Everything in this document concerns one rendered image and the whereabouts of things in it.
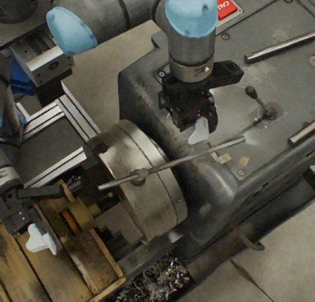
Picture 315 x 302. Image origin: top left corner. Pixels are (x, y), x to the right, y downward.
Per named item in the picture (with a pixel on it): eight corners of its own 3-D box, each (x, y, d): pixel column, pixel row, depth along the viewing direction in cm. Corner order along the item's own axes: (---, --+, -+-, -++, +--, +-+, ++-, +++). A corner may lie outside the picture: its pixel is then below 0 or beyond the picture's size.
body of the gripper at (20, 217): (16, 241, 115) (-6, 203, 119) (47, 222, 117) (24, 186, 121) (9, 235, 108) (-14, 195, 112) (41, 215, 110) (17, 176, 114)
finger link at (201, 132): (186, 153, 92) (179, 122, 86) (209, 139, 94) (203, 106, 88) (195, 162, 90) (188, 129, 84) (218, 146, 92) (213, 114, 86)
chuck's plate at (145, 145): (115, 133, 137) (129, 104, 106) (171, 220, 134) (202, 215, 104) (105, 139, 136) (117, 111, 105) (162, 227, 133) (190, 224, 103)
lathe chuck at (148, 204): (105, 139, 136) (117, 111, 105) (162, 227, 133) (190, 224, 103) (80, 154, 133) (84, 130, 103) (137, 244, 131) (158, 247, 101)
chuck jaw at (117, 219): (130, 194, 115) (157, 232, 111) (130, 200, 119) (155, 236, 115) (93, 218, 112) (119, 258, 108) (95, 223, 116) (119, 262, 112)
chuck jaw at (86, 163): (115, 174, 118) (100, 142, 110) (124, 184, 114) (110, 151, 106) (79, 198, 115) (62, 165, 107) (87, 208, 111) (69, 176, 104)
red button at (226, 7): (223, -2, 124) (224, -8, 122) (236, 13, 122) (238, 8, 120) (205, 8, 122) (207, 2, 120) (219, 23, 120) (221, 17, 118)
